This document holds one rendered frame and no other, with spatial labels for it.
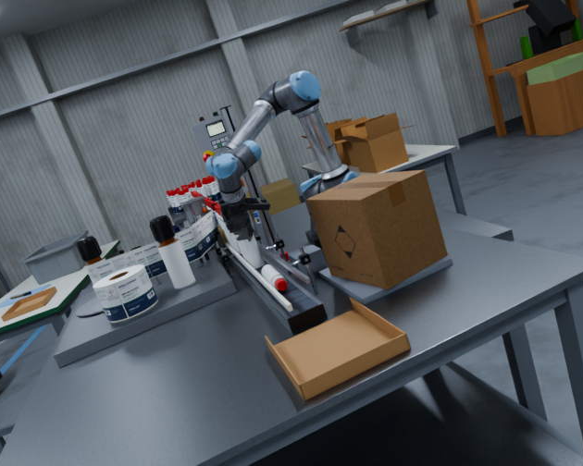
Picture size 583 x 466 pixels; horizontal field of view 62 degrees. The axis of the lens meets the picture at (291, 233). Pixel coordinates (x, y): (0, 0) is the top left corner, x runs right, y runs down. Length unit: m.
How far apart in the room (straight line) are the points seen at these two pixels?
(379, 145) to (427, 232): 2.22
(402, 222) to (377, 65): 6.76
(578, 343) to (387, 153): 2.48
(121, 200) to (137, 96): 1.54
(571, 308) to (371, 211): 0.54
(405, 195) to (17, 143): 7.09
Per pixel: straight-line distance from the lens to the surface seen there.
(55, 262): 4.03
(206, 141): 2.15
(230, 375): 1.28
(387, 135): 3.65
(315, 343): 1.26
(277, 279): 1.53
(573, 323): 1.40
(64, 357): 1.91
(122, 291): 1.89
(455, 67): 8.57
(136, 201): 7.71
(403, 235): 1.40
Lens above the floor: 1.39
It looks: 13 degrees down
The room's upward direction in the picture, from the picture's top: 19 degrees counter-clockwise
